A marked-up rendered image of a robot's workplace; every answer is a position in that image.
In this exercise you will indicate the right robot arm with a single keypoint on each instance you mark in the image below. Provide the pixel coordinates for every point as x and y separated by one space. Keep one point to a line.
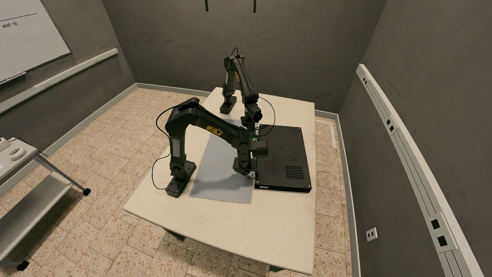
179 120

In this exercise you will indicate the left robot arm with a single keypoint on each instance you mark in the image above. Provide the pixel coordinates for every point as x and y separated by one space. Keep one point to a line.
235 66

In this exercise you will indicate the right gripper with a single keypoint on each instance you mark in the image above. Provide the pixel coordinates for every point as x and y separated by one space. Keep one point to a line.
244 166

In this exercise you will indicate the grey flat mat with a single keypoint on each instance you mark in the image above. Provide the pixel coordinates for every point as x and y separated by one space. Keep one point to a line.
216 178

